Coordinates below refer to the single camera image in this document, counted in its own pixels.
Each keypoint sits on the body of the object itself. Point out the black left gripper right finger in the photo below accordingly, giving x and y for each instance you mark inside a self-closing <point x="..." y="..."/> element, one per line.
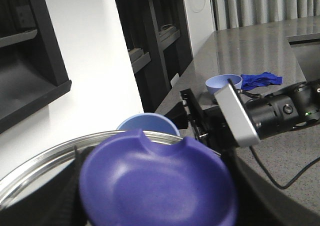
<point x="261" y="204"/>

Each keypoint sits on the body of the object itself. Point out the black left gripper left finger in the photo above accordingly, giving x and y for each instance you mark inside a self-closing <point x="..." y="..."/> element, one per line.
<point x="56" y="203"/>

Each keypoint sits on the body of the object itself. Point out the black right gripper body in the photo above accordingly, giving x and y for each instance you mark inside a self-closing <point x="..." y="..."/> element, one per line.
<point x="209" y="126"/>

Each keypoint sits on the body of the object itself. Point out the light blue plastic cup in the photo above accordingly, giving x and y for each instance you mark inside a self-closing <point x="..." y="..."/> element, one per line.
<point x="150" y="122"/>

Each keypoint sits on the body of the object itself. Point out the purple pot lid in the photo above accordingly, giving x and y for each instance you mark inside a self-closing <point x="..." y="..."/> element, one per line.
<point x="136" y="178"/>

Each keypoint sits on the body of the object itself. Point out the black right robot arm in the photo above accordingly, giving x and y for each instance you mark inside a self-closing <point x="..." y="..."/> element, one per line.
<point x="292" y="108"/>

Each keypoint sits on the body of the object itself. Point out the light blue bowl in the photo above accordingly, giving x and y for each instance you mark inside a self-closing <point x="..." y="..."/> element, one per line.
<point x="215" y="83"/>

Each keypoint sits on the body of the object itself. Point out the blue cloth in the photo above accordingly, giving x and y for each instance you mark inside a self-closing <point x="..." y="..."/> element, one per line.
<point x="252" y="81"/>

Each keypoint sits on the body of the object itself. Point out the black shelf unit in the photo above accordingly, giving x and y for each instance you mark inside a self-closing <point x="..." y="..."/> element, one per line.
<point x="157" y="38"/>

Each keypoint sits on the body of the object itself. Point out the grey curtain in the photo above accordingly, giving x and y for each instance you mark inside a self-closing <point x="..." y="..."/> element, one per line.
<point x="230" y="14"/>

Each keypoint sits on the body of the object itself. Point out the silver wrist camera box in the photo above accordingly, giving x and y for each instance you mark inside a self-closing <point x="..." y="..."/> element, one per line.
<point x="238" y="120"/>

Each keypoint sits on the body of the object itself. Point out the black wall shelf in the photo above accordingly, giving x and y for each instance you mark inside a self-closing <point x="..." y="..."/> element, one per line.
<point x="32" y="70"/>

